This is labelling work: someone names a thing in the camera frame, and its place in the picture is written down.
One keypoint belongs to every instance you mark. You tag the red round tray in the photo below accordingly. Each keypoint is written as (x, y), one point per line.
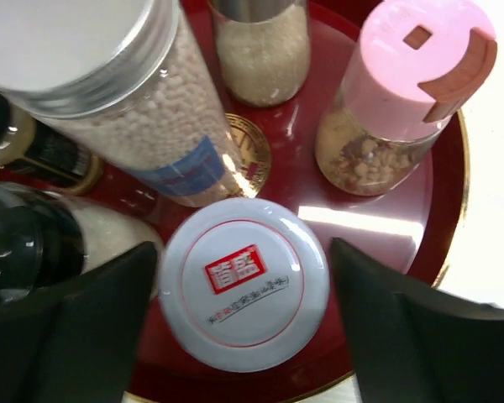
(410, 229)

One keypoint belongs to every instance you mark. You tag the black cap white bottle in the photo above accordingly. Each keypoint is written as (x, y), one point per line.
(47, 238)

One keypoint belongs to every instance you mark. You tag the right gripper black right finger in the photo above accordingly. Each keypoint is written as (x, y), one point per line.
(409, 342)

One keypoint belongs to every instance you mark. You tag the small dark spice bottle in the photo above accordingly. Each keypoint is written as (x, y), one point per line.
(31, 148)

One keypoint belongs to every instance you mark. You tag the red label grey lid jar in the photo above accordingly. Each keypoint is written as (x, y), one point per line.
(243, 285)

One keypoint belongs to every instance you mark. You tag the grey lid white shaker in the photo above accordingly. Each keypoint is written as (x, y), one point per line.
(263, 48)

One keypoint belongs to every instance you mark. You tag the silver lid blue label bottle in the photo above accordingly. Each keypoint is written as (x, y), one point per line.
(127, 80)

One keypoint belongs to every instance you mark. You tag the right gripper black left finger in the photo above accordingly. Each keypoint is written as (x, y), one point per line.
(76, 341)

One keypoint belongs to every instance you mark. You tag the pink cap bottle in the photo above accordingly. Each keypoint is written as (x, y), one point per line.
(414, 65)

